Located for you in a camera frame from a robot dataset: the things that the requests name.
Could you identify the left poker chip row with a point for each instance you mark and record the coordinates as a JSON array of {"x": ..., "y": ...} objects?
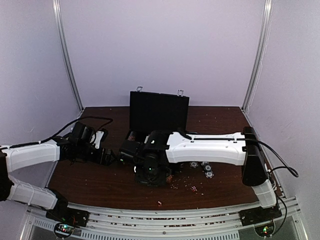
[{"x": 132, "y": 136}]

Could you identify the right aluminium frame post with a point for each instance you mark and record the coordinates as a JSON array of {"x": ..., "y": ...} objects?
[{"x": 261, "y": 47}]

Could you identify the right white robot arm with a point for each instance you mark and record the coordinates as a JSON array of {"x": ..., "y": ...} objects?
[{"x": 238, "y": 149}]

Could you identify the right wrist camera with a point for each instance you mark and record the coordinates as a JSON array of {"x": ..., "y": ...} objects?
[{"x": 131, "y": 152}]

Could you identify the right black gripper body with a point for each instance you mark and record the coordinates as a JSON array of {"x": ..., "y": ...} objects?
[{"x": 151, "y": 176}]

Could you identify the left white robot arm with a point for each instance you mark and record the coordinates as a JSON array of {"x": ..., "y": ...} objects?
[{"x": 16, "y": 157}]

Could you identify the black poker case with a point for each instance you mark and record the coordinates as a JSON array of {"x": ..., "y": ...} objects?
[{"x": 154, "y": 117}]

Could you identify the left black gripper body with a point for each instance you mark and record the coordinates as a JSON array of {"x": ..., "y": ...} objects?
[{"x": 98, "y": 158}]

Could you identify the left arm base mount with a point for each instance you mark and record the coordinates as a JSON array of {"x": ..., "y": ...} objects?
[{"x": 71, "y": 216}]

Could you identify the brown poker chip roll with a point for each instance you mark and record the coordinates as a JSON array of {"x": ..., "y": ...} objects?
[{"x": 169, "y": 179}]

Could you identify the left aluminium frame post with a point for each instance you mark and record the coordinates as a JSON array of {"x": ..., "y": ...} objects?
[{"x": 66, "y": 57}]

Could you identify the aluminium frame post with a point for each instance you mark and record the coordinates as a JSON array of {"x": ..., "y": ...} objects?
[
  {"x": 261, "y": 47},
  {"x": 66, "y": 57}
]

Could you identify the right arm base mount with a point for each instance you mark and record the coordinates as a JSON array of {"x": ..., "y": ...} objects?
[{"x": 258, "y": 215}]

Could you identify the aluminium front rail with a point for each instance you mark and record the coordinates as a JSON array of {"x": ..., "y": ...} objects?
[{"x": 219, "y": 223}]

